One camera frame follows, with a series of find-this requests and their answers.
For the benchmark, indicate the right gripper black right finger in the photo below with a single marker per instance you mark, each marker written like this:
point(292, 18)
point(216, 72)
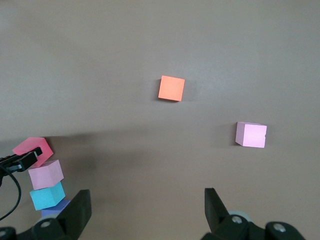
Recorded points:
point(215, 215)

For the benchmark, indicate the orange foam cube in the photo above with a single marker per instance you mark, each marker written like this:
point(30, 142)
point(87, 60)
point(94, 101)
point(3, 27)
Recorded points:
point(171, 88)

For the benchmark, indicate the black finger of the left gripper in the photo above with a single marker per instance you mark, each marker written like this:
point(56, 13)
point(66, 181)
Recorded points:
point(25, 160)

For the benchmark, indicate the purple foam cube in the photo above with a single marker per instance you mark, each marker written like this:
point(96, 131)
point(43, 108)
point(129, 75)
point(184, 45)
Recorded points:
point(52, 212)

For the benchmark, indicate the brown table cover sheet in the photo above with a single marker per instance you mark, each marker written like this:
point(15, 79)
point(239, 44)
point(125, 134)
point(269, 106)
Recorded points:
point(125, 50)

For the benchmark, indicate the red foam cube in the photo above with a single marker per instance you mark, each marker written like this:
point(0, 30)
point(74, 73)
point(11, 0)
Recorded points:
point(27, 143)

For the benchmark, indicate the pink foam cube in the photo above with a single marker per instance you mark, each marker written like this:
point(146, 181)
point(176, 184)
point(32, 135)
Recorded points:
point(252, 136)
point(46, 175)

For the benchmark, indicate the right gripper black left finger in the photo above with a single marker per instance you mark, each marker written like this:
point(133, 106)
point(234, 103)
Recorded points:
point(77, 212)

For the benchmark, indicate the cyan foam cube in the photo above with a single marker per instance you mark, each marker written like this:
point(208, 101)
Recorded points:
point(46, 197)

